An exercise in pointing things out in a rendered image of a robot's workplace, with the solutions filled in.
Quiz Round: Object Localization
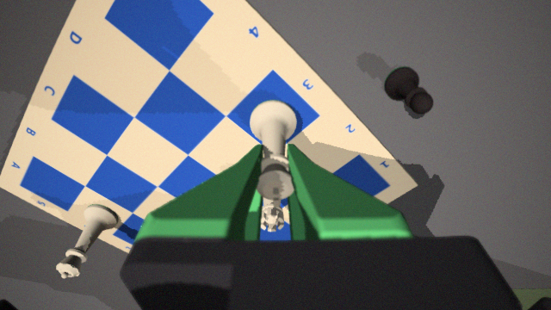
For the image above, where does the white chess king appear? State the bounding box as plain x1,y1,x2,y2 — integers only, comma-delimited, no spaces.
250,100,297,208

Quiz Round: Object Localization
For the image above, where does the black pawn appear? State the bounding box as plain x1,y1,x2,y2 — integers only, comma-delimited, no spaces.
384,66,433,115

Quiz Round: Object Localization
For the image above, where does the blue and cream chessboard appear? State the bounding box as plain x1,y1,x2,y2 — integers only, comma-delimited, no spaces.
0,0,418,253

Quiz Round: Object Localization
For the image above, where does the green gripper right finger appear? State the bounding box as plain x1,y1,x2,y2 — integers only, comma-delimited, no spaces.
287,144,414,240

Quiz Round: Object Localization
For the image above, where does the white chess rook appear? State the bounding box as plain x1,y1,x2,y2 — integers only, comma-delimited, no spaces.
261,198,284,232

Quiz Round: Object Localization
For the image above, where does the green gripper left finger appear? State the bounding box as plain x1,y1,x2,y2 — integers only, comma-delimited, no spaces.
134,144,263,242

